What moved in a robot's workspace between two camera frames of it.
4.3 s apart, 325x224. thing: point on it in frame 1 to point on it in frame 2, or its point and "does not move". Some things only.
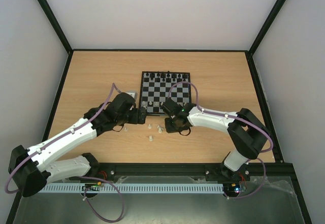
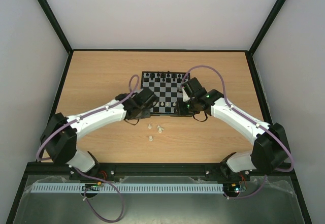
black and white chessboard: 155,87 does not move
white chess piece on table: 160,128 does not move
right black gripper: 168,124 to 183,107
